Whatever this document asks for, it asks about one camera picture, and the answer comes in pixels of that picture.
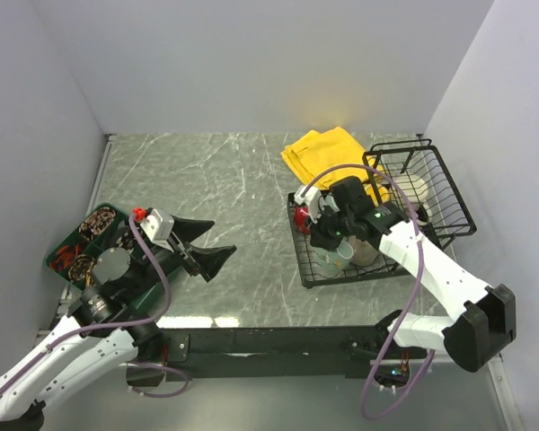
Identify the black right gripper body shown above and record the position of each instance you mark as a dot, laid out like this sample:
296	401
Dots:
331	227

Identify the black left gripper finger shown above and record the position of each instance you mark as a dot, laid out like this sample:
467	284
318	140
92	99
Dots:
187	230
207	262

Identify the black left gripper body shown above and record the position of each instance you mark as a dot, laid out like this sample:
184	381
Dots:
148	279

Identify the yellow mug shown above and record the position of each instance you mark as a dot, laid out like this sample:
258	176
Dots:
379	194

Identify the pink mug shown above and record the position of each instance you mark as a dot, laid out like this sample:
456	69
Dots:
364	254

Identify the red mug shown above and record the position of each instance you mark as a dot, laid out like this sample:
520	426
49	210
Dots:
302	219

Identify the small teal cup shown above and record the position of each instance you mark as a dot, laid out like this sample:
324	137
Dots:
330	263

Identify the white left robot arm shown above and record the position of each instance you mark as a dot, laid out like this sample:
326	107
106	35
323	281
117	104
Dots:
83	346

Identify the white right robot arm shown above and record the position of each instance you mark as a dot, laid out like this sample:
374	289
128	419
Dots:
480	320

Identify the green organizer tray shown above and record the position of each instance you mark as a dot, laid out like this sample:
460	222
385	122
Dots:
72	233

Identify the yellow cloth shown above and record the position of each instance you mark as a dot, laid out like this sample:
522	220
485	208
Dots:
316	152

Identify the black front base bar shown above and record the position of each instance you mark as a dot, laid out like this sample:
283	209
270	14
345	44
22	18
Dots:
269	352

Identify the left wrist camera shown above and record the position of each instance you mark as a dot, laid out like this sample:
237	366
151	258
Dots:
156	224

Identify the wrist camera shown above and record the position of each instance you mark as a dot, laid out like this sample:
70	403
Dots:
314	199
156	224

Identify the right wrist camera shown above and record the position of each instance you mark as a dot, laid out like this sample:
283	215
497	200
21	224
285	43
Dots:
314	199

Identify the black wire dish rack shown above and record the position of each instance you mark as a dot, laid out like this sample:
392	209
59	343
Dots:
450	216

